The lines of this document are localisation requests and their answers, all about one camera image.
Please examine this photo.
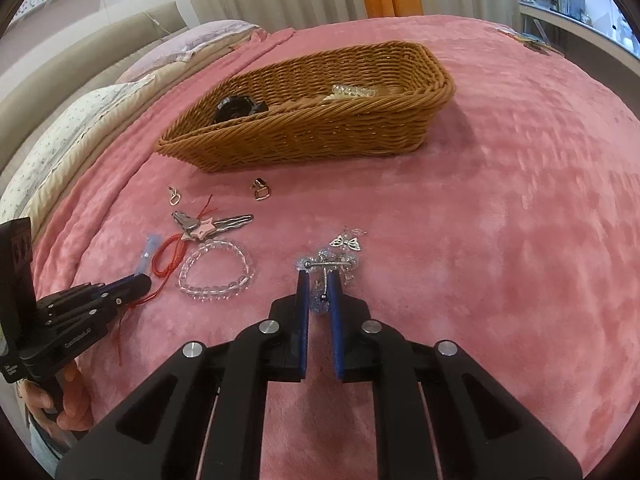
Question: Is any grey desk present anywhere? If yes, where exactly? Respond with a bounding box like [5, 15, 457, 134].
[517, 0, 640, 77]

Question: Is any clear bead bracelet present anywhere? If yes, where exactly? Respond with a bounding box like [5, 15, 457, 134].
[175, 240, 262, 302]
[322, 82, 401, 103]

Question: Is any person's left hand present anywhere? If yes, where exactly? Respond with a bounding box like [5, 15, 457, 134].
[17, 360, 97, 433]

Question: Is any silver hair clip pink star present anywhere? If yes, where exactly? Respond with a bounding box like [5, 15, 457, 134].
[171, 210, 255, 243]

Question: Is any pink fleece blanket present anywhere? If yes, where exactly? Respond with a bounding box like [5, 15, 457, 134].
[25, 12, 640, 480]

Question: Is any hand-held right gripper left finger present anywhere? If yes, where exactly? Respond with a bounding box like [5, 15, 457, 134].
[55, 271, 312, 480]

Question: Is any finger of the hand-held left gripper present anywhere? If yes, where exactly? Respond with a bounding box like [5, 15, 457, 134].
[42, 301, 126, 361]
[35, 275, 153, 317]

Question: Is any beige padded headboard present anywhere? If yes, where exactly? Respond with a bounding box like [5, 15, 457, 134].
[0, 1, 187, 173]

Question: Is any lilac pillow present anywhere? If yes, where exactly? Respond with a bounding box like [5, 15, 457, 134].
[116, 20, 261, 85]

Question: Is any silver butterfly pendant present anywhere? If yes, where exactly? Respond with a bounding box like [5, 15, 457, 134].
[327, 226, 369, 254]

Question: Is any crystal bead bracelet with bar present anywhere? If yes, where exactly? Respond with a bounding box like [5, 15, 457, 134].
[294, 249, 362, 317]

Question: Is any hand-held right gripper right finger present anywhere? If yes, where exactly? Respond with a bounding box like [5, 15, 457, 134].
[325, 280, 584, 480]

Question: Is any light blue plastic tube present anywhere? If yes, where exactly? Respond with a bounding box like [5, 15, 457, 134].
[136, 233, 162, 277]

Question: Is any black round jewelry piece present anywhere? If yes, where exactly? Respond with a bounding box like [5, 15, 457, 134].
[214, 94, 268, 123]

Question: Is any red cord bracelet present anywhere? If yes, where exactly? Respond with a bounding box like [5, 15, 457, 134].
[117, 194, 216, 348]

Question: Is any brown wicker basket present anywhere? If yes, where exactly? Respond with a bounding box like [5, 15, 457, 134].
[155, 40, 457, 175]

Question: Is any white floral pillow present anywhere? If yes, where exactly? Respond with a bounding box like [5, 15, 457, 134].
[0, 74, 157, 226]

